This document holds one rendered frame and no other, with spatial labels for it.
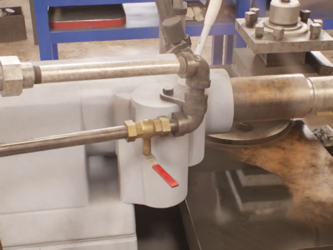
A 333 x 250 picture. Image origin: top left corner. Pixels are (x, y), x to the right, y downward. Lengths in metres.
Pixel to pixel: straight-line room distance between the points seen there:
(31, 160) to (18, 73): 0.25
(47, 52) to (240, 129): 1.72
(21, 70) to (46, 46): 2.07
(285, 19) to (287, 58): 0.08
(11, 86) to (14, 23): 4.06
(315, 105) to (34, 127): 0.47
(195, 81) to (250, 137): 0.42
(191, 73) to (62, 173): 0.27
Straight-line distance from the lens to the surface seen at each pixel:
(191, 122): 0.72
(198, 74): 0.70
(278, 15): 1.12
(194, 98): 0.71
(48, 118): 0.80
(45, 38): 2.66
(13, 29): 4.67
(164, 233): 1.17
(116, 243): 0.83
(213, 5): 0.81
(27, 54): 4.34
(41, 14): 2.63
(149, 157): 0.72
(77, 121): 0.80
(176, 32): 1.56
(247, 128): 1.11
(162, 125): 0.71
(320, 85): 0.94
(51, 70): 0.62
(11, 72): 0.60
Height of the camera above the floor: 1.48
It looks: 28 degrees down
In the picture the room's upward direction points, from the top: straight up
